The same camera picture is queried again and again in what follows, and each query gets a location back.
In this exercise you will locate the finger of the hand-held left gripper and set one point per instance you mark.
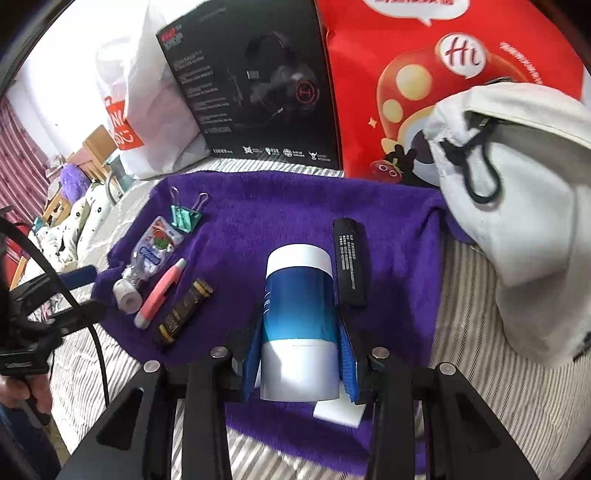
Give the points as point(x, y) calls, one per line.
point(78, 274)
point(83, 311)

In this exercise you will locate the pale teal kettle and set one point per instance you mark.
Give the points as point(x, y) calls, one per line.
point(113, 177)

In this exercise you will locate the black rectangular device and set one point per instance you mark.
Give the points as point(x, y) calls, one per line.
point(350, 263)

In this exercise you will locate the light grey backpack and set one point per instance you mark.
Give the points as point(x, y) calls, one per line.
point(531, 221)

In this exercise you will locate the pink pen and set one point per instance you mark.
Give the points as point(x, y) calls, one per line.
point(159, 290)

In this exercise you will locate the purple towel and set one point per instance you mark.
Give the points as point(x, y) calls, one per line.
point(258, 217)

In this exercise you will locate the dark brown gold sachet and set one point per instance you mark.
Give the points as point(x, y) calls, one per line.
point(182, 314)

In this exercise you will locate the wooden furniture frame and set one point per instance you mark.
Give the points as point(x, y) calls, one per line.
point(94, 143)

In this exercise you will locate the purple plush toy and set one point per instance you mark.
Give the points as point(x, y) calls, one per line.
point(74, 182)

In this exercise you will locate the person's left hand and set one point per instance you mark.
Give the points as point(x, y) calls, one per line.
point(16, 392)

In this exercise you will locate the white rectangular block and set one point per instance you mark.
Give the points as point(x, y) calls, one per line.
point(339, 410)

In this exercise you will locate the red striped curtain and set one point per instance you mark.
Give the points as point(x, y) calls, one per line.
point(21, 152)

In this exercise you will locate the clear printed pouch white cap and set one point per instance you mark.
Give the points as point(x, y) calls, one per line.
point(154, 251)

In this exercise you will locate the blue and white bottle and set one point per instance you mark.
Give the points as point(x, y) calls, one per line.
point(300, 323)

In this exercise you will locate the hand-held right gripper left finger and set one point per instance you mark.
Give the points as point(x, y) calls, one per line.
point(251, 355)

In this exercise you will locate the green binder clip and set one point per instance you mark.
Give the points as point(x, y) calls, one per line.
point(187, 217)

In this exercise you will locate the white plastic shopping bag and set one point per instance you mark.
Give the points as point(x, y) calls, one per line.
point(143, 115)

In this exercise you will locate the person's left forearm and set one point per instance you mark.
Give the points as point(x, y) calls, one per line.
point(18, 443)

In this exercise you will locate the black headset box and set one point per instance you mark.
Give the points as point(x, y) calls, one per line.
point(258, 92)

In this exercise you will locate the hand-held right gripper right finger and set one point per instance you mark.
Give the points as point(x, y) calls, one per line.
point(348, 364)

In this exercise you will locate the red printed bag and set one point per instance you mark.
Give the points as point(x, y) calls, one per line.
point(383, 60)

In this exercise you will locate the white spotted plush toy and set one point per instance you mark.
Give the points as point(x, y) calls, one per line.
point(83, 221)

